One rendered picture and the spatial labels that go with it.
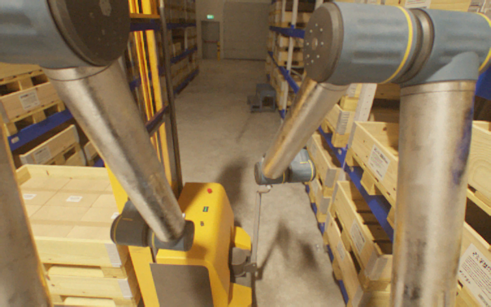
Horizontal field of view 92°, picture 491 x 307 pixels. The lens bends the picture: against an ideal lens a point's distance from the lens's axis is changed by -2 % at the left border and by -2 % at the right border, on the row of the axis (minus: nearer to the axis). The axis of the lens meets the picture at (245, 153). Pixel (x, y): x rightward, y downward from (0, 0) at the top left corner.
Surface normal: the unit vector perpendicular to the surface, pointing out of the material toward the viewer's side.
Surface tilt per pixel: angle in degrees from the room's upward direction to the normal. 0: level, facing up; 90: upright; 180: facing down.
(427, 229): 76
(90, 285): 90
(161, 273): 90
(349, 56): 102
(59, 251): 90
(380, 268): 90
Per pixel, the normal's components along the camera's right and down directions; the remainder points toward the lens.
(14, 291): 0.89, 0.18
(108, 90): 0.83, 0.43
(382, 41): 0.18, 0.27
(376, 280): -0.01, 0.47
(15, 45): -0.09, 0.89
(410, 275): -0.84, 0.09
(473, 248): -1.00, -0.04
